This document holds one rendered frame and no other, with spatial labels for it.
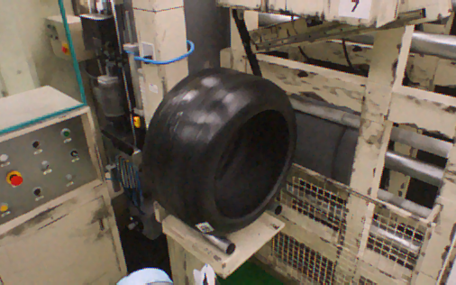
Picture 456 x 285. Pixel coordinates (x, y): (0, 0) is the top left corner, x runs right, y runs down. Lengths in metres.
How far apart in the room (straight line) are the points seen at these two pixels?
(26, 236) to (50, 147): 0.37
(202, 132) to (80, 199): 0.84
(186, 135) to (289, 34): 0.57
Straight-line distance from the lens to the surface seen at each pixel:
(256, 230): 1.55
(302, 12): 1.19
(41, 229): 1.72
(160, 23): 1.29
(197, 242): 1.43
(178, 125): 1.10
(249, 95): 1.12
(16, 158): 1.60
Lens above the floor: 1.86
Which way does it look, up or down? 30 degrees down
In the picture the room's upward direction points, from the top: 2 degrees counter-clockwise
